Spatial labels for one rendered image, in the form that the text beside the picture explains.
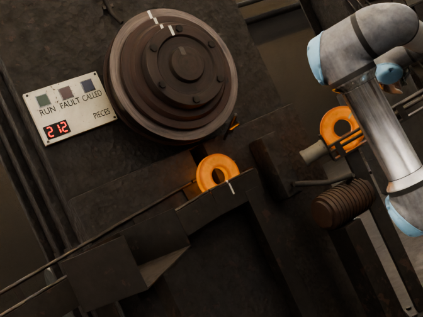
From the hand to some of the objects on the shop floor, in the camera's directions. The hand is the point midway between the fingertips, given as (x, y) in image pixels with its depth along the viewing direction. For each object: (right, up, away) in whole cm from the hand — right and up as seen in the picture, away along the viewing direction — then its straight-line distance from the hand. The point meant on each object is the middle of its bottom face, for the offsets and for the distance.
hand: (392, 90), depth 199 cm
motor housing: (+3, -82, +2) cm, 82 cm away
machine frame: (-48, -106, +35) cm, 121 cm away
